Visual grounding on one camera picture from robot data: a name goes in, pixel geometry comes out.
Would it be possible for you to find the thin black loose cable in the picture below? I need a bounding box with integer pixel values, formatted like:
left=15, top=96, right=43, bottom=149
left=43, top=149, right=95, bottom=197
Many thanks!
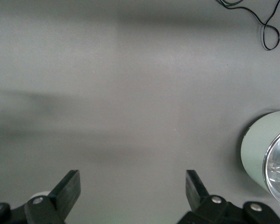
left=216, top=0, right=280, bottom=51

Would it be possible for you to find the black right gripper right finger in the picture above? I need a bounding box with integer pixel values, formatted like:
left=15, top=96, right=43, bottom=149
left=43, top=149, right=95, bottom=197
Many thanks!
left=178, top=169, right=280, bottom=224

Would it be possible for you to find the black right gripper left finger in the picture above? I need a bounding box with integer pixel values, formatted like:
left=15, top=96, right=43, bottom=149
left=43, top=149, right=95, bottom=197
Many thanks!
left=0, top=169, right=81, bottom=224

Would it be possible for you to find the pale green pot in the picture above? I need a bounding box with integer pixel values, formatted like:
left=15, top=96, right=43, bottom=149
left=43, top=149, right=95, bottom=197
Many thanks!
left=240, top=110, right=280, bottom=217

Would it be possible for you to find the dark grey table mat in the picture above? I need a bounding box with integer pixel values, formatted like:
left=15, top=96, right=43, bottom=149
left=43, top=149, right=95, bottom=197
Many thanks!
left=0, top=0, right=280, bottom=224

